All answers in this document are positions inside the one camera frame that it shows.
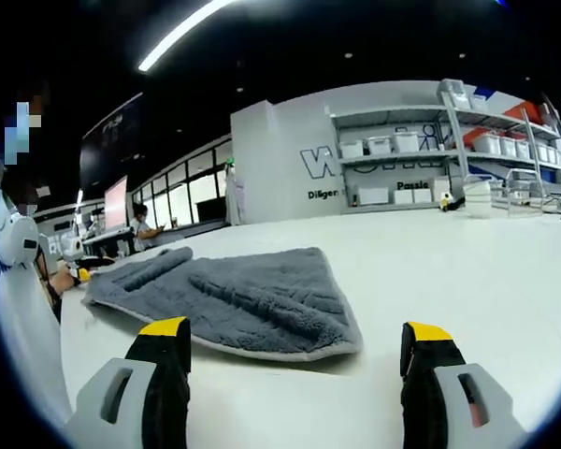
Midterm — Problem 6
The grey fluffy towel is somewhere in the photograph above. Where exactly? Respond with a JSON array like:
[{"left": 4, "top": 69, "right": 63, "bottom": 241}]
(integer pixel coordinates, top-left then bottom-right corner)
[{"left": 81, "top": 246, "right": 365, "bottom": 363}]

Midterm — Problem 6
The person's left hand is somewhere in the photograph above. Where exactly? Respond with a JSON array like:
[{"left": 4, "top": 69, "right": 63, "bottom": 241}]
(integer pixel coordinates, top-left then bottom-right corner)
[{"left": 50, "top": 263, "right": 84, "bottom": 296}]

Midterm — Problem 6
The white chest device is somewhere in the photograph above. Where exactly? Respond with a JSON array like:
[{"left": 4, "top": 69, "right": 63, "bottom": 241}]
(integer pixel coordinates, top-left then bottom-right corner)
[{"left": 0, "top": 205, "right": 41, "bottom": 270}]

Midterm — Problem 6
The pink lit screen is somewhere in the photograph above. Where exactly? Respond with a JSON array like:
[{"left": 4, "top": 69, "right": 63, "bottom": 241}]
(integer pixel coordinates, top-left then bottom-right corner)
[{"left": 103, "top": 175, "right": 129, "bottom": 231}]

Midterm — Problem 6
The dark overhead display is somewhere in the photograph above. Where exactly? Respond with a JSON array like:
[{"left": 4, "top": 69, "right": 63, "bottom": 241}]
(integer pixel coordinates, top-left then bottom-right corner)
[{"left": 79, "top": 91, "right": 144, "bottom": 198}]

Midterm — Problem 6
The dark cabinet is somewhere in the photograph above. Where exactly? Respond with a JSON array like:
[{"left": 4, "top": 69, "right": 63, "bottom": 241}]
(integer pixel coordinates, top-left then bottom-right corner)
[{"left": 194, "top": 198, "right": 228, "bottom": 225}]

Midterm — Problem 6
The white coat on stand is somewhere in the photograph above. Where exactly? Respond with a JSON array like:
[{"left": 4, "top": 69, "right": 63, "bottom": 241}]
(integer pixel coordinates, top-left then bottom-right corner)
[{"left": 223, "top": 158, "right": 247, "bottom": 226}]

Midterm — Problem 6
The spare gripper with yellow tips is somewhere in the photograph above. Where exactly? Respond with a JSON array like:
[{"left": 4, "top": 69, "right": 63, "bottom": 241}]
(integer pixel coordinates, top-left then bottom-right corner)
[{"left": 439, "top": 190, "right": 467, "bottom": 213}]

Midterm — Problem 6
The white bucket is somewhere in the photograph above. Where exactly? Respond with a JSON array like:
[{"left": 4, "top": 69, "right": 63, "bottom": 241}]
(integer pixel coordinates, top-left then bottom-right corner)
[{"left": 462, "top": 180, "right": 493, "bottom": 217}]

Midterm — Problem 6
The grey metal shelf rack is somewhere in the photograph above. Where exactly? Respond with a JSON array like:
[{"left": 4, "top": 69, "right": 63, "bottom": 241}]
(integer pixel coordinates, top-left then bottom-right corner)
[{"left": 329, "top": 78, "right": 561, "bottom": 214}]

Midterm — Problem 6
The row of white storage bins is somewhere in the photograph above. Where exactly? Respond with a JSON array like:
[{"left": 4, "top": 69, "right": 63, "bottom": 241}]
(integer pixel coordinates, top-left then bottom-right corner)
[{"left": 338, "top": 79, "right": 561, "bottom": 206}]

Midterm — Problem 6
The long ceiling light strip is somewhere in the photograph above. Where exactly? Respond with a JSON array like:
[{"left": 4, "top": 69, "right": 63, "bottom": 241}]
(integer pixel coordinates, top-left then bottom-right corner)
[{"left": 137, "top": 0, "right": 240, "bottom": 73}]

